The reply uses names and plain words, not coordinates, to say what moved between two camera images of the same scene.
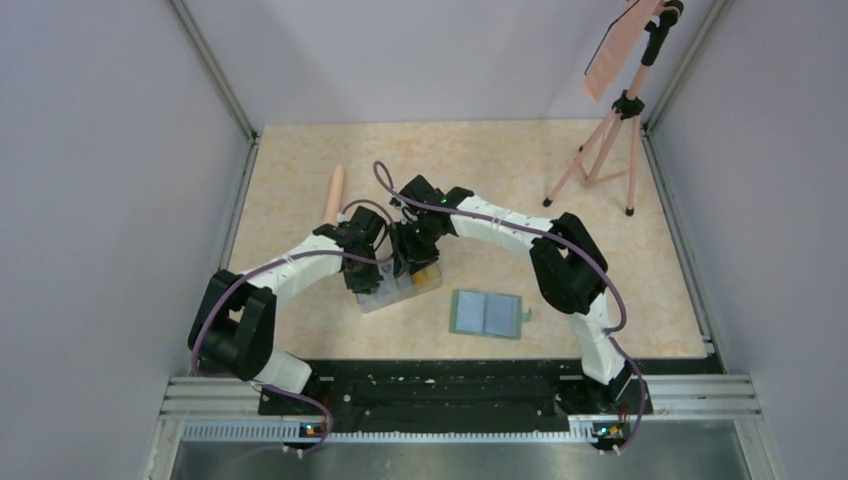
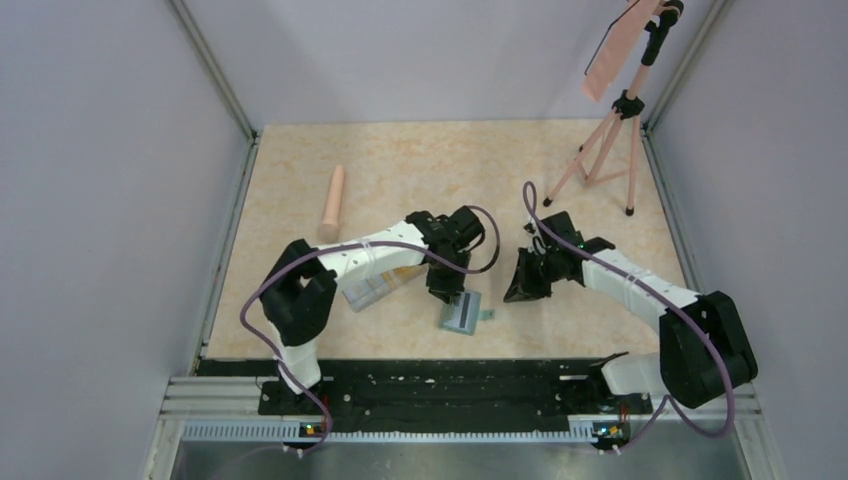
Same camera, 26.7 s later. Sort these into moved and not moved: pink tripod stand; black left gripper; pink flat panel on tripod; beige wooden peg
Moved: black left gripper
Not moved: pink flat panel on tripod; pink tripod stand; beige wooden peg
